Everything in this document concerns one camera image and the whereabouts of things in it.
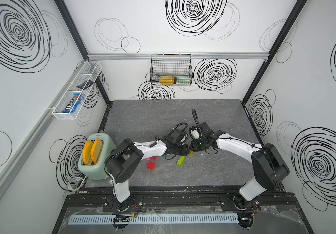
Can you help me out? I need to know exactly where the lime green long lego brick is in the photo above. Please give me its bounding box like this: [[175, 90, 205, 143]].
[[177, 156, 185, 167]]

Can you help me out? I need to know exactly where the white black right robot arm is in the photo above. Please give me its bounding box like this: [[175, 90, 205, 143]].
[[189, 109, 290, 210]]

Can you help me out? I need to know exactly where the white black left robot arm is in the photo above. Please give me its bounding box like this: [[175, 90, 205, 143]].
[[104, 122, 189, 204]]

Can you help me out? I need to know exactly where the red lego brick front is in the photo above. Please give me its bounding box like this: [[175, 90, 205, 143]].
[[146, 161, 156, 171]]

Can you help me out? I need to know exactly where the green item in basket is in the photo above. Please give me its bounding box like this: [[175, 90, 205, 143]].
[[176, 75, 192, 86]]

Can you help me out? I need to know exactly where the yellow toast slice right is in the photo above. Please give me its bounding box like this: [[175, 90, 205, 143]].
[[91, 139, 103, 164]]

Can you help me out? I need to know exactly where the yellow toast slice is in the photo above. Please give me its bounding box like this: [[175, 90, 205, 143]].
[[82, 140, 93, 165], [91, 139, 103, 164]]

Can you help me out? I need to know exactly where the mint green toaster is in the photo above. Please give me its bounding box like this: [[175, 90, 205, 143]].
[[78, 133, 116, 180]]

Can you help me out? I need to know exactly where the yellow toast slice left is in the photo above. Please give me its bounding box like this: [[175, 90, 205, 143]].
[[82, 140, 93, 165]]

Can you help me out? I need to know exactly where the black remote control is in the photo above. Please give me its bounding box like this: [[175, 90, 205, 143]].
[[76, 80, 94, 90]]

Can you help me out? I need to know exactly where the blue candy packet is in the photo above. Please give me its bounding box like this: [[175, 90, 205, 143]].
[[62, 94, 83, 113]]

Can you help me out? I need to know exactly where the black wire wall basket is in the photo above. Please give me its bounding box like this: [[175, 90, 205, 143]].
[[149, 58, 193, 85]]

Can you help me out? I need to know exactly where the white slotted cable duct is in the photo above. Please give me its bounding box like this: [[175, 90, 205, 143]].
[[67, 213, 240, 225]]

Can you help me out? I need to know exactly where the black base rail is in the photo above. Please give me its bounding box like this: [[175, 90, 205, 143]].
[[65, 187, 299, 213]]

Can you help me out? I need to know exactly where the aluminium wall rail back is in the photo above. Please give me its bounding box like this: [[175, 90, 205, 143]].
[[88, 52, 269, 60]]

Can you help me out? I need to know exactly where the aluminium wall rail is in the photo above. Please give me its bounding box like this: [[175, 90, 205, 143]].
[[88, 52, 269, 60], [0, 62, 84, 217]]

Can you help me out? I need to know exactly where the white wire shelf basket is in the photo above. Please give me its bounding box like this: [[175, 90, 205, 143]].
[[52, 60, 102, 121]]

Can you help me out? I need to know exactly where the black corner frame post right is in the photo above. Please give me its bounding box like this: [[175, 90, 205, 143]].
[[242, 0, 308, 104]]

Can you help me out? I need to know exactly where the black corner frame post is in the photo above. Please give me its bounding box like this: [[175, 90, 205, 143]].
[[54, 0, 112, 108], [242, 0, 308, 104]]

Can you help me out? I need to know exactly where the black corner frame post left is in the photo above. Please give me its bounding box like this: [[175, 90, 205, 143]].
[[54, 0, 112, 108]]

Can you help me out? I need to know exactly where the aluminium wall rail left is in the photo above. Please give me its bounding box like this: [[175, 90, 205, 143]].
[[0, 62, 84, 217]]

